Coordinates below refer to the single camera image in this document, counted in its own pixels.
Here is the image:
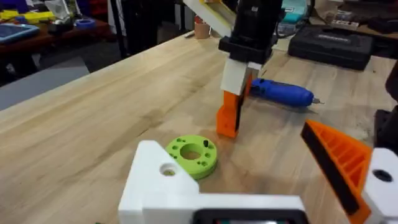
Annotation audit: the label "yellow toy blocks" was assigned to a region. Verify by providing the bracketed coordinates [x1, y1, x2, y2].
[0, 9, 57, 25]

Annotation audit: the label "tan tape roll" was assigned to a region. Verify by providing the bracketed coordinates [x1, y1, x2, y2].
[193, 15, 212, 40]

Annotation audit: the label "green disc with holes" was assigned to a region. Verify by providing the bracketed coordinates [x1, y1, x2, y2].
[164, 134, 218, 180]

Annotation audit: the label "black tool case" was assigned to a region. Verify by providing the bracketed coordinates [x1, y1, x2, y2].
[287, 24, 374, 72]

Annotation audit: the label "blue tape roll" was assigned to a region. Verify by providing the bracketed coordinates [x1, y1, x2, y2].
[75, 18, 98, 31]

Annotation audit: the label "blue tray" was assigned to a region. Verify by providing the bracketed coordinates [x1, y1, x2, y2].
[0, 23, 41, 45]

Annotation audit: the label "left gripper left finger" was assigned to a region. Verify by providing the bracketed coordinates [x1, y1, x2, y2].
[118, 139, 200, 224]

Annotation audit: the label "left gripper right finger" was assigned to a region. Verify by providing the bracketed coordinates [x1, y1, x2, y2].
[300, 119, 398, 224]

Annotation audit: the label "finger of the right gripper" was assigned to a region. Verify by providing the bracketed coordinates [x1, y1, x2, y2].
[244, 61, 263, 98]
[216, 57, 250, 139]

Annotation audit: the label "blue electric screwdriver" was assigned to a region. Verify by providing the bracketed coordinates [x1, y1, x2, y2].
[249, 77, 325, 108]

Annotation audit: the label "clear plastic bag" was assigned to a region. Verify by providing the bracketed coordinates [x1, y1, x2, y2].
[44, 0, 75, 25]

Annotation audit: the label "small printed box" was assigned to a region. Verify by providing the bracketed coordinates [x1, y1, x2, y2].
[324, 9, 362, 32]

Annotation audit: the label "teal box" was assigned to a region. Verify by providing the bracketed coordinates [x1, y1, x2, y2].
[279, 0, 309, 24]

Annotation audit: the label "brown side table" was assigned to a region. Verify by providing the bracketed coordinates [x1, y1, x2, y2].
[0, 17, 116, 65]

